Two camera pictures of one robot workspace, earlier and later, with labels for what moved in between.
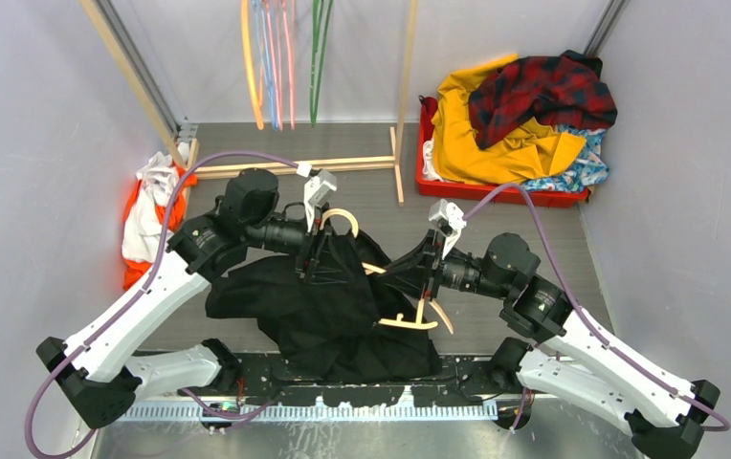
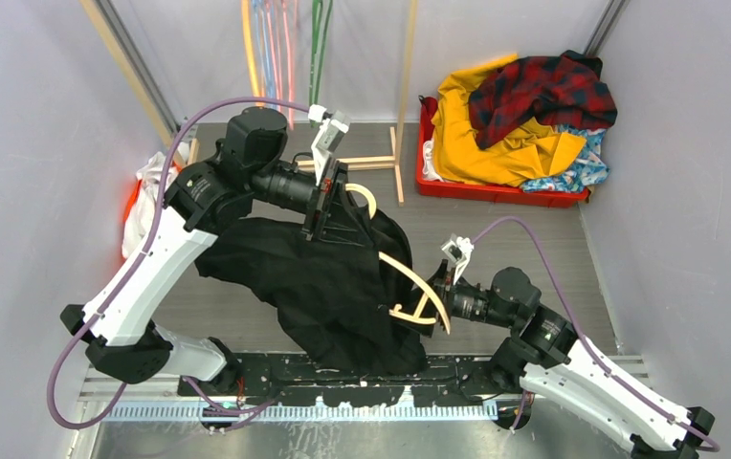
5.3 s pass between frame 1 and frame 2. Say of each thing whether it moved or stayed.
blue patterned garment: stayed
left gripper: moved
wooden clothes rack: stayed
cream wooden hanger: moved
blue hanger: stayed
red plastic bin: stayed
